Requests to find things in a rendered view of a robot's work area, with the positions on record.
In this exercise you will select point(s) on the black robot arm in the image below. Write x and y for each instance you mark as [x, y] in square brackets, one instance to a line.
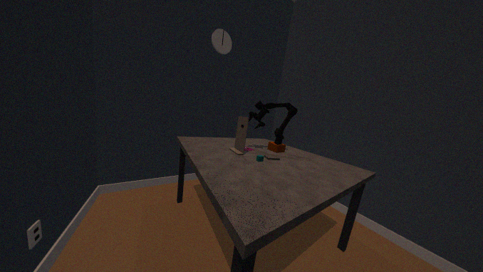
[291, 112]

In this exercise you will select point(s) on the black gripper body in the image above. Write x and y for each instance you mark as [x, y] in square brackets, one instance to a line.
[259, 116]

